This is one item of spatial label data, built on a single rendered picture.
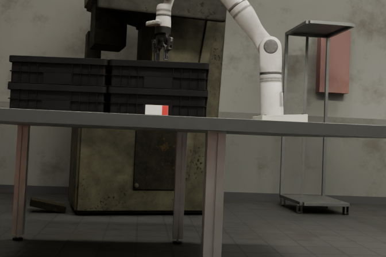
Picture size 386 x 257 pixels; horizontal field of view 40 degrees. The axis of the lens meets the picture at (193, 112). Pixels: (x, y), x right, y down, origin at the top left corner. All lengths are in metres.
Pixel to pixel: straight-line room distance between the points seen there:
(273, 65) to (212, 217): 0.78
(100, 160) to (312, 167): 2.46
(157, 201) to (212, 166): 2.54
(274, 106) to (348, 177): 3.69
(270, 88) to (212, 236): 0.75
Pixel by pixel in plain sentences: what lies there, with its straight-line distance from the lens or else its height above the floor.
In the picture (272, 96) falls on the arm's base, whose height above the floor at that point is 0.82.
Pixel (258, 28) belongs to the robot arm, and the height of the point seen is 1.11.
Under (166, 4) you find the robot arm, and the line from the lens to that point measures 2.53.
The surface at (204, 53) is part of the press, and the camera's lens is 4.31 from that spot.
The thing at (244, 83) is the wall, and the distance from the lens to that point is 5.54.
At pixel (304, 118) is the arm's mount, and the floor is 0.73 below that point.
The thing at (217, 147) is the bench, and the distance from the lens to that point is 1.71.
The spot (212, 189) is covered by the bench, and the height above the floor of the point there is 0.47.
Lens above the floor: 0.64
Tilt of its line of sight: 2 degrees up
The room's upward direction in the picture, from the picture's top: 2 degrees clockwise
